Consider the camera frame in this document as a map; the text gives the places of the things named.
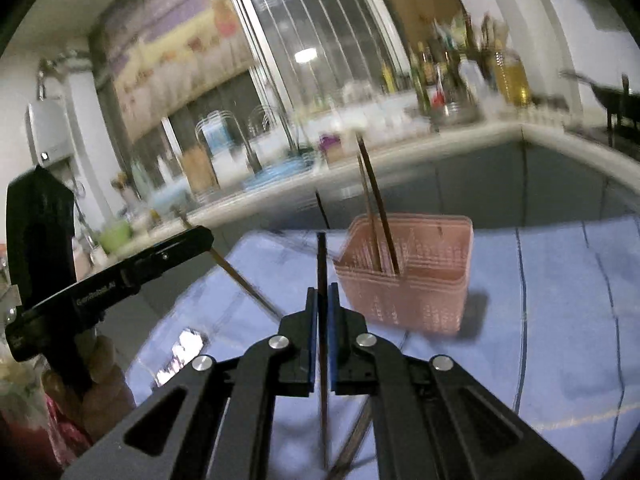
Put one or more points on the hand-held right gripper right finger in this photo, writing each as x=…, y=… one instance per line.
x=334, y=340

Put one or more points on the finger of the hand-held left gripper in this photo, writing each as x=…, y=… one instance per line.
x=170, y=255

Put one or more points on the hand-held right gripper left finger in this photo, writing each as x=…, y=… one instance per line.
x=312, y=340

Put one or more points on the dark brown chopstick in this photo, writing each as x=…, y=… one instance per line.
x=322, y=270
x=380, y=210
x=369, y=210

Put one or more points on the light wooden chopstick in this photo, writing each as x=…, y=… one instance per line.
x=245, y=282

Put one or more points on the black chopstick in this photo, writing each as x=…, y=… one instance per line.
x=352, y=440

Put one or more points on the pink plastic utensil basket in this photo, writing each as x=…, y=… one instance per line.
x=425, y=285

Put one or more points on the person's left forearm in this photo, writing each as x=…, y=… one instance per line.
x=30, y=440

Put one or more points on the person's left hand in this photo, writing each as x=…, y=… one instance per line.
x=107, y=390

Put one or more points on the green bowl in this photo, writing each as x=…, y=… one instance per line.
x=116, y=237

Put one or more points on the wooden cutting board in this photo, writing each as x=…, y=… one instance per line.
x=200, y=172

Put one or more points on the white water heater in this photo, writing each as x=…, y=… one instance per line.
x=50, y=135

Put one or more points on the floral printed curtain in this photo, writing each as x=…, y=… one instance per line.
x=165, y=50

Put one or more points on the blue striped cloth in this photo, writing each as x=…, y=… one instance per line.
x=550, y=335

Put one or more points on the window with bars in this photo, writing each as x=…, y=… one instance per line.
x=310, y=35

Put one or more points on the row of condiment bottles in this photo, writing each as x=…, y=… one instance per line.
x=425, y=80

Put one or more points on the kitchen counter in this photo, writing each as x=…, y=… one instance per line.
x=560, y=165

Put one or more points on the yellow cooking oil bottle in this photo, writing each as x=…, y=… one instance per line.
x=512, y=80

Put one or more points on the black wok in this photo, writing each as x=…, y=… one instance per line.
x=610, y=95

